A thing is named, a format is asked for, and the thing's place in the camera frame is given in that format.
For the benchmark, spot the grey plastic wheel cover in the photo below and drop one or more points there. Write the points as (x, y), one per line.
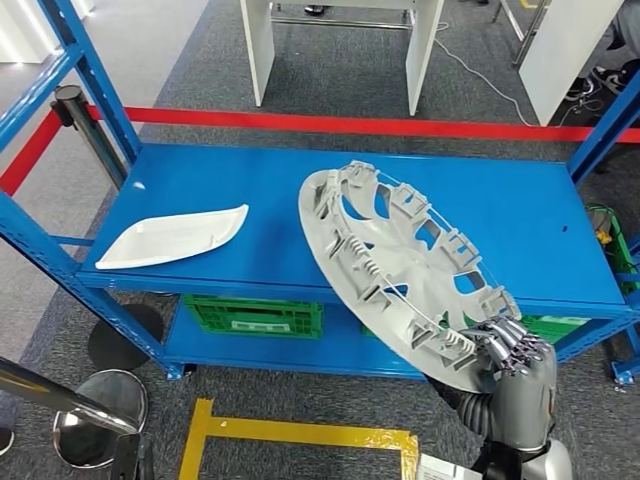
(400, 258)

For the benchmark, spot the white desk panel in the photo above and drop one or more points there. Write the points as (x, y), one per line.
(562, 53)

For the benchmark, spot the dark stanchion post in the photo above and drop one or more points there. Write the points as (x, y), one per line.
(92, 136)

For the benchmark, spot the person's black shoe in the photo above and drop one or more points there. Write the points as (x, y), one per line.
(315, 10)

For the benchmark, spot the white desk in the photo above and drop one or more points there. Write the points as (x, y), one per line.
(423, 56)

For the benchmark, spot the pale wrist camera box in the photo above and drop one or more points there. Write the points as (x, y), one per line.
(442, 470)

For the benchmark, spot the white booth panel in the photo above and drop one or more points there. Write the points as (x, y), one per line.
(30, 33)

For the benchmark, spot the red barrier belt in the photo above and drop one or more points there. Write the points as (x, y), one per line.
(350, 124)
(30, 156)

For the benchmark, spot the white plastic lamp cover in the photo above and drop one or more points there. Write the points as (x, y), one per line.
(170, 238)

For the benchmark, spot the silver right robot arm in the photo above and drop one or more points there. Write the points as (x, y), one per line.
(472, 411)

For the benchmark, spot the chrome stanchion post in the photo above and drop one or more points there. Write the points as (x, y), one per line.
(110, 397)

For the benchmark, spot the green plastic crate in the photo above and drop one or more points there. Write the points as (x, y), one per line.
(250, 314)
(370, 331)
(550, 331)

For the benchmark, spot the chrome metal frame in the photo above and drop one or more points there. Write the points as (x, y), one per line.
(532, 30)

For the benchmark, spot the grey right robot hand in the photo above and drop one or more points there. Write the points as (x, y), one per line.
(525, 404)

